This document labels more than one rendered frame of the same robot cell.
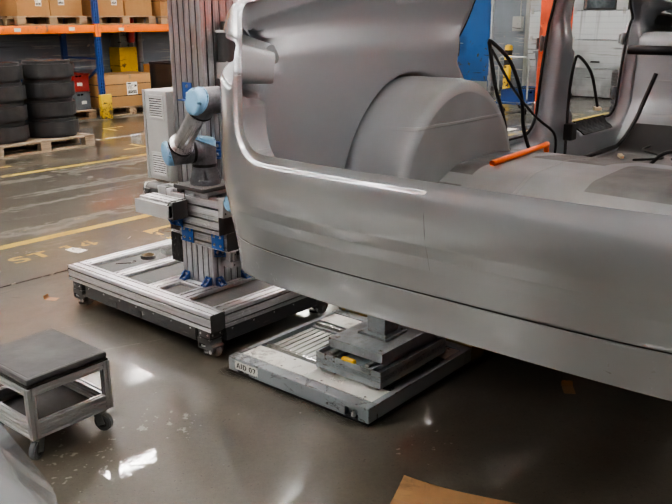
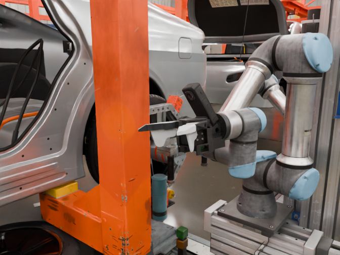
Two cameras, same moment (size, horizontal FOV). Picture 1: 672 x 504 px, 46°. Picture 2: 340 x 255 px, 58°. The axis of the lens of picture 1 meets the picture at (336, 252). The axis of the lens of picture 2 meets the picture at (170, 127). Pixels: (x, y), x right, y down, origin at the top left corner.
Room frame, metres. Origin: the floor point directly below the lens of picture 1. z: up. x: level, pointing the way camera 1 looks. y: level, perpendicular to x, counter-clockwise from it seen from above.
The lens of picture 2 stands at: (5.20, -0.08, 1.38)
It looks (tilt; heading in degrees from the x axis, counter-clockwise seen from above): 12 degrees down; 177
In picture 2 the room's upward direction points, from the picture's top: straight up
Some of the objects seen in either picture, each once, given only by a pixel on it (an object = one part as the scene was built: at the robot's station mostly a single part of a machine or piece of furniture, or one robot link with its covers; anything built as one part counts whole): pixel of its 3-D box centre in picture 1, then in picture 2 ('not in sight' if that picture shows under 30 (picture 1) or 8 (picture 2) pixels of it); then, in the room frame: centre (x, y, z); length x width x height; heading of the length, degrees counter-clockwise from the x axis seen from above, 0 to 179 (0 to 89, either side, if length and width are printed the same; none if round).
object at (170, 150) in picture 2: not in sight; (166, 149); (3.67, -0.03, 0.93); 0.09 x 0.05 x 0.05; 50
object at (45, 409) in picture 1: (43, 391); not in sight; (2.83, 1.16, 0.17); 0.43 x 0.36 x 0.34; 50
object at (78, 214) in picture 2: not in sight; (80, 197); (3.73, -0.48, 0.69); 0.52 x 0.17 x 0.35; 50
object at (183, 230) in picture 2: not in sight; (182, 232); (3.99, 0.03, 0.64); 0.04 x 0.04 x 0.04; 50
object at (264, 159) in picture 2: not in sight; (260, 168); (4.13, 0.31, 0.98); 0.13 x 0.12 x 0.14; 34
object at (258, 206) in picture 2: not in sight; (257, 196); (4.13, 0.30, 0.87); 0.15 x 0.15 x 0.10
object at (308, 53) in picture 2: not in sight; (297, 119); (4.24, 0.38, 1.19); 0.15 x 0.12 x 0.55; 34
